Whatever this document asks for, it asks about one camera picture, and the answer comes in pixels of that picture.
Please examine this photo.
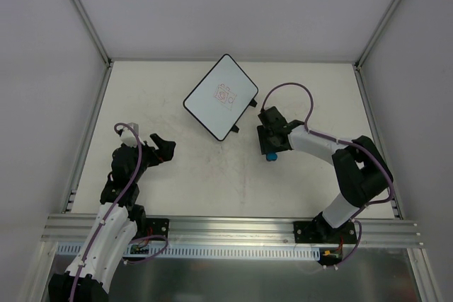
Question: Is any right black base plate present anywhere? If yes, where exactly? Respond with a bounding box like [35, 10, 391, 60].
[293, 221, 357, 245]

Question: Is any white slotted cable duct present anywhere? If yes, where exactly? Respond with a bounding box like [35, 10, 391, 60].
[56, 242, 321, 262]

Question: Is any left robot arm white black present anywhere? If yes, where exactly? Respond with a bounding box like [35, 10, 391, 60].
[48, 129, 176, 301]

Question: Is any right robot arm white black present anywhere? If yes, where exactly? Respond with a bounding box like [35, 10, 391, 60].
[257, 107, 394, 243]

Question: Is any right aluminium frame post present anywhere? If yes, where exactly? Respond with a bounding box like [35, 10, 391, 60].
[355, 0, 403, 71]

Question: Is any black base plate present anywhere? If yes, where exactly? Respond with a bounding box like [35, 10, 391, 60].
[143, 217, 170, 237]
[293, 221, 357, 245]

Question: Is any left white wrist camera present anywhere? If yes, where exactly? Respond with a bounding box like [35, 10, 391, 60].
[115, 122, 144, 147]

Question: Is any aluminium frame post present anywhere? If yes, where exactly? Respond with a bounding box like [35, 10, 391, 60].
[355, 0, 403, 71]
[70, 0, 111, 67]

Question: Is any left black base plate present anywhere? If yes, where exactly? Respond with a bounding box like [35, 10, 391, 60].
[143, 217, 170, 237]

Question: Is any aluminium front rail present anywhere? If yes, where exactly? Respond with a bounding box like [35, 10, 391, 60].
[40, 214, 425, 248]

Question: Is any white whiteboard black frame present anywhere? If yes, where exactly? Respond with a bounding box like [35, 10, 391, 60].
[183, 54, 258, 141]

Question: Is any blue whiteboard eraser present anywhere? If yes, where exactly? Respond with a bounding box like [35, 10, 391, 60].
[265, 153, 278, 162]

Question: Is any left aluminium frame post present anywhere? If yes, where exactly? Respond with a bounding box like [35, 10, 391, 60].
[70, 0, 111, 67]

